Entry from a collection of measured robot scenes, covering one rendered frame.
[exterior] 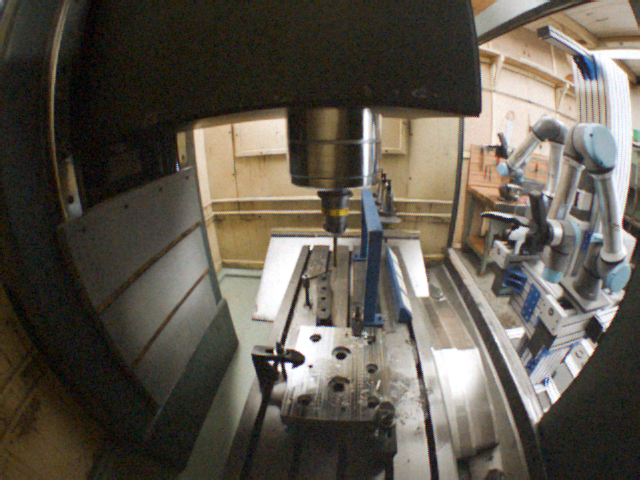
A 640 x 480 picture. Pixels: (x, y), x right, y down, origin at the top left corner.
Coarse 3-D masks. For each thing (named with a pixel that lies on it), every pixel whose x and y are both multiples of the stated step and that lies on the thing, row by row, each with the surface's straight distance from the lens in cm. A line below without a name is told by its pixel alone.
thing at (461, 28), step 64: (128, 0) 58; (192, 0) 46; (256, 0) 40; (320, 0) 38; (384, 0) 38; (448, 0) 41; (128, 64) 50; (192, 64) 41; (256, 64) 36; (320, 64) 34; (384, 64) 34; (448, 64) 37; (128, 128) 48; (192, 128) 70
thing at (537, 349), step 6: (534, 336) 124; (528, 342) 128; (534, 342) 124; (540, 342) 121; (576, 342) 143; (528, 348) 128; (534, 348) 124; (540, 348) 121; (558, 348) 134; (564, 348) 139; (534, 354) 125; (540, 354) 124; (546, 354) 128
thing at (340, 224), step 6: (324, 222) 49; (330, 222) 47; (336, 222) 47; (342, 222) 47; (324, 228) 49; (330, 228) 47; (336, 228) 47; (342, 228) 48; (330, 234) 48; (336, 234) 48
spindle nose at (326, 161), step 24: (288, 120) 42; (312, 120) 38; (336, 120) 38; (360, 120) 39; (288, 144) 42; (312, 144) 38; (336, 144) 38; (360, 144) 39; (288, 168) 43; (312, 168) 39; (336, 168) 38; (360, 168) 39
